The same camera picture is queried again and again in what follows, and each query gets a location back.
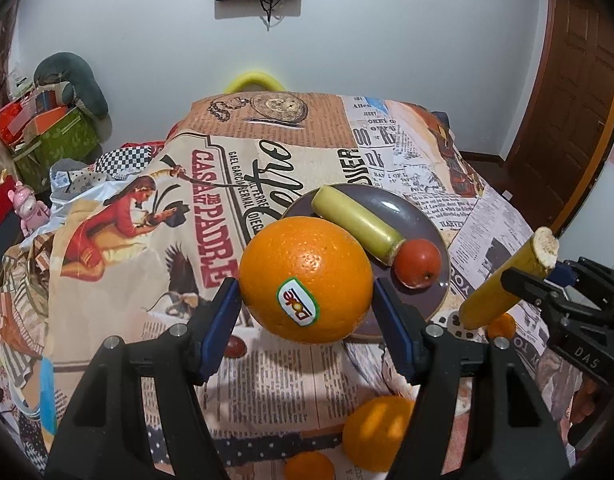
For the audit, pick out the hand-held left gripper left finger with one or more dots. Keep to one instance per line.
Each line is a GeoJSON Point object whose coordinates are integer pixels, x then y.
{"type": "Point", "coordinates": [222, 325]}

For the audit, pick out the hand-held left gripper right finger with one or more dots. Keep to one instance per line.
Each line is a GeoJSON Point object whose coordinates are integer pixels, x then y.
{"type": "Point", "coordinates": [394, 330]}

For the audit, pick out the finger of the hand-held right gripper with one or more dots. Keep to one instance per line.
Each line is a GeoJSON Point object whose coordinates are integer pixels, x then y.
{"type": "Point", "coordinates": [534, 292]}
{"type": "Point", "coordinates": [594, 280]}

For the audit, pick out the yellow banana piece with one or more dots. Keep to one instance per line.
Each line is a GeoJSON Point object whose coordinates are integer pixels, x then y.
{"type": "Point", "coordinates": [517, 270]}

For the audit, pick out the large orange with sticker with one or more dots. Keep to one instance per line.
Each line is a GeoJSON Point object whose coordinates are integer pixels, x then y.
{"type": "Point", "coordinates": [307, 265]}

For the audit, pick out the grey round plate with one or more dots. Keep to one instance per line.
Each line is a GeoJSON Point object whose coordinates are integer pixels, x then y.
{"type": "Point", "coordinates": [417, 215]}

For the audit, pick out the small red cherry tomato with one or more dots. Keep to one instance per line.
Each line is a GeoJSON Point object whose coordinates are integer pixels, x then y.
{"type": "Point", "coordinates": [235, 347]}

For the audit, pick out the small mandarin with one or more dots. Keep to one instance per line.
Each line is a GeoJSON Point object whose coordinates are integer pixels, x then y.
{"type": "Point", "coordinates": [309, 467]}
{"type": "Point", "coordinates": [502, 326]}

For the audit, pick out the printed newspaper-style tablecloth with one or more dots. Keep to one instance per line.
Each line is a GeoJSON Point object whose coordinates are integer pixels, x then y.
{"type": "Point", "coordinates": [152, 270]}

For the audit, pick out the plain orange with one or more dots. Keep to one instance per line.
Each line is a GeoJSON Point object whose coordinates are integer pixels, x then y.
{"type": "Point", "coordinates": [374, 432]}

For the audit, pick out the green-yellow banana piece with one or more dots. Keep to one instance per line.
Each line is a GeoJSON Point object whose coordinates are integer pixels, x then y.
{"type": "Point", "coordinates": [352, 220]}

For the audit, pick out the brown wooden door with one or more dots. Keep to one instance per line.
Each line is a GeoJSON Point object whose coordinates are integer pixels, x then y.
{"type": "Point", "coordinates": [572, 100]}

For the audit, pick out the black-white checkered cloth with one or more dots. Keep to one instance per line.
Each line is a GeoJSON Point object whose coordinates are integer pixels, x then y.
{"type": "Point", "coordinates": [124, 157]}

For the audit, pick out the pink toy figure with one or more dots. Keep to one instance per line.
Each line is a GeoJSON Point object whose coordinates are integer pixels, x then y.
{"type": "Point", "coordinates": [31, 207]}

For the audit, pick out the green patterned storage box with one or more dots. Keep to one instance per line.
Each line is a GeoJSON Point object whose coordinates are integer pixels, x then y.
{"type": "Point", "coordinates": [57, 145]}

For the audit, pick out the yellow chair back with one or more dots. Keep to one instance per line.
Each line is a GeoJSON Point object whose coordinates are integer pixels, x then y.
{"type": "Point", "coordinates": [254, 81]}

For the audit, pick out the grey plush pillow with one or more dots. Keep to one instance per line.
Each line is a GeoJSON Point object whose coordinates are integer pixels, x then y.
{"type": "Point", "coordinates": [82, 80]}

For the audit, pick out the red gift box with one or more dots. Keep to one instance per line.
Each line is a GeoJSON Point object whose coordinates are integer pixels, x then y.
{"type": "Point", "coordinates": [17, 120]}

